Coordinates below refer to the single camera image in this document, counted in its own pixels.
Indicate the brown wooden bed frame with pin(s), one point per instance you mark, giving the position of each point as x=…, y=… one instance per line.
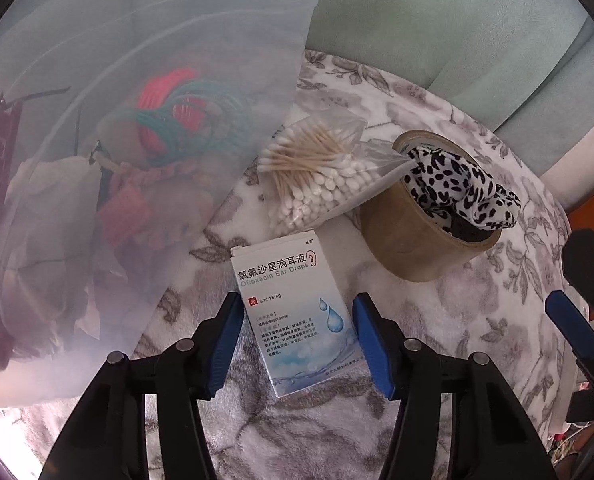
x=592, y=210

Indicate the white paper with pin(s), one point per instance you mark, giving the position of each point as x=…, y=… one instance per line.
x=62, y=185

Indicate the grey floral blanket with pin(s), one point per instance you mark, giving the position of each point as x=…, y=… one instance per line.
x=477, y=290

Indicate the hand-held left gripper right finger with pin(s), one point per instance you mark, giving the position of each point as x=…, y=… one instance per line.
x=374, y=350

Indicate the black toothed headband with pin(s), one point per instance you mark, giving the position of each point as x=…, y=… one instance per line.
x=42, y=94

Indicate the leopard print scrunchie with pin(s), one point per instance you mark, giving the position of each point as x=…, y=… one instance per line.
x=457, y=185

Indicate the bag of cotton swabs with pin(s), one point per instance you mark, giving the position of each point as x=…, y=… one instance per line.
x=307, y=180

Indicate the pale green curtain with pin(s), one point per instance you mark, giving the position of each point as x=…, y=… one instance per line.
x=427, y=20

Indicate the clear plastic storage box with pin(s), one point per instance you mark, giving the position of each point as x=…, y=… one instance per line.
x=127, y=35

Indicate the brown packing tape roll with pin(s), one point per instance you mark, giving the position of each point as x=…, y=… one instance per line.
x=407, y=242

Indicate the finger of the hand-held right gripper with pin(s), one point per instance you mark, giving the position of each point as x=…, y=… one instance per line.
x=572, y=325
x=589, y=260

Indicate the blue white medicine box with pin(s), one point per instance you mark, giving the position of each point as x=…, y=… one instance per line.
x=287, y=292

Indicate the pink hair roller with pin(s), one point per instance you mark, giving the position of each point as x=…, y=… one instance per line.
x=122, y=210

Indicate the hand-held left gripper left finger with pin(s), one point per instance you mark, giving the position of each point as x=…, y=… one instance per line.
x=224, y=345

